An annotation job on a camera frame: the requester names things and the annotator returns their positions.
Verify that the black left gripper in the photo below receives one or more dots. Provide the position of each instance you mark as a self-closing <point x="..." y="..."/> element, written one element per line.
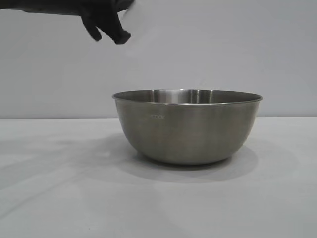
<point x="49" y="3"/>

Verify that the stainless steel mixing bowl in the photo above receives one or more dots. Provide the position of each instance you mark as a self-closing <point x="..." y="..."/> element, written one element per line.
<point x="185" y="131"/>

